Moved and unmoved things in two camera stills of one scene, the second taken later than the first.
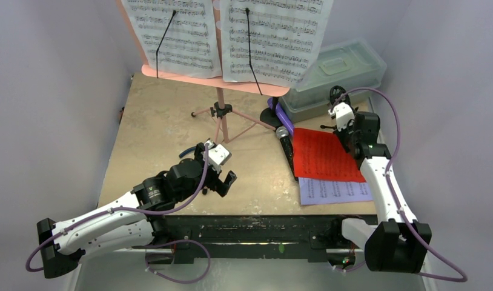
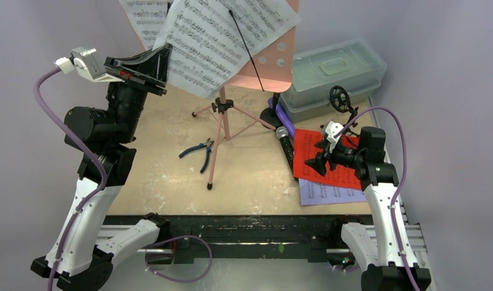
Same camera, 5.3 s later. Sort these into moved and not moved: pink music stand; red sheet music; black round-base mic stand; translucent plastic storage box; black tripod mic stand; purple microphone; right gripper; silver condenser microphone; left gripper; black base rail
Moved: left gripper; pink music stand; right gripper
Not moved: black base rail; purple microphone; red sheet music; black tripod mic stand; translucent plastic storage box; black round-base mic stand; silver condenser microphone
